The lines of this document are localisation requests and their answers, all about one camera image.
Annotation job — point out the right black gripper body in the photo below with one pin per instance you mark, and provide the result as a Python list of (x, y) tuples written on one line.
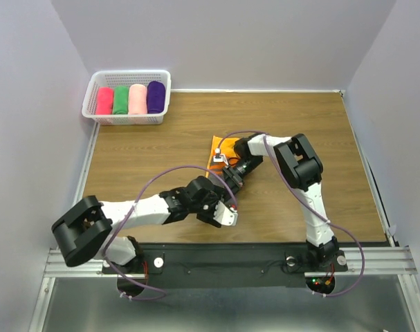
[(236, 173)]

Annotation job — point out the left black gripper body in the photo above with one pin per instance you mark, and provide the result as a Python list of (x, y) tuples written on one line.
[(205, 210)]

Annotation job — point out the orange towel with blue spots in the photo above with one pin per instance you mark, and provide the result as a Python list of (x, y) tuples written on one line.
[(227, 147)]

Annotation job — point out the pink microfiber towel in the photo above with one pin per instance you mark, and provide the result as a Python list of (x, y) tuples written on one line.
[(104, 101)]

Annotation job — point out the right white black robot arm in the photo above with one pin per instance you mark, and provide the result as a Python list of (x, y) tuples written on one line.
[(301, 170)]

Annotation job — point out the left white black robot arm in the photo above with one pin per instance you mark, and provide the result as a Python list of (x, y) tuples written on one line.
[(87, 230)]

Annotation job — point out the purple rolled towel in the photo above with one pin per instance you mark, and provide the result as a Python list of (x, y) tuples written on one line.
[(156, 93)]

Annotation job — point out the light pink rolled towel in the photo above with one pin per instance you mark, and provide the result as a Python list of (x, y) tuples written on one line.
[(137, 99)]

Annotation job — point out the green rolled towel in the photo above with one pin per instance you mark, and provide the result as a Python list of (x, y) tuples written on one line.
[(120, 100)]

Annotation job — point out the white plastic basket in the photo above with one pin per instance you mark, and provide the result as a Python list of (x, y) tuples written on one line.
[(114, 78)]

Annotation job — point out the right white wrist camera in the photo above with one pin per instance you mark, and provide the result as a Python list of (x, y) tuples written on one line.
[(219, 157)]

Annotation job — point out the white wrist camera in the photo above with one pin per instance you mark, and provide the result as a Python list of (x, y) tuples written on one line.
[(225, 215), (219, 157)]

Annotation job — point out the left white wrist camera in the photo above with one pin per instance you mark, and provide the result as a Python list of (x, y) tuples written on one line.
[(225, 215)]

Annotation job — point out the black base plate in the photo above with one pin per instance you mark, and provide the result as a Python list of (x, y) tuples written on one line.
[(233, 277)]

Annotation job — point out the aluminium frame rail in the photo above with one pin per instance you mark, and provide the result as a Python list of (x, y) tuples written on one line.
[(350, 261)]

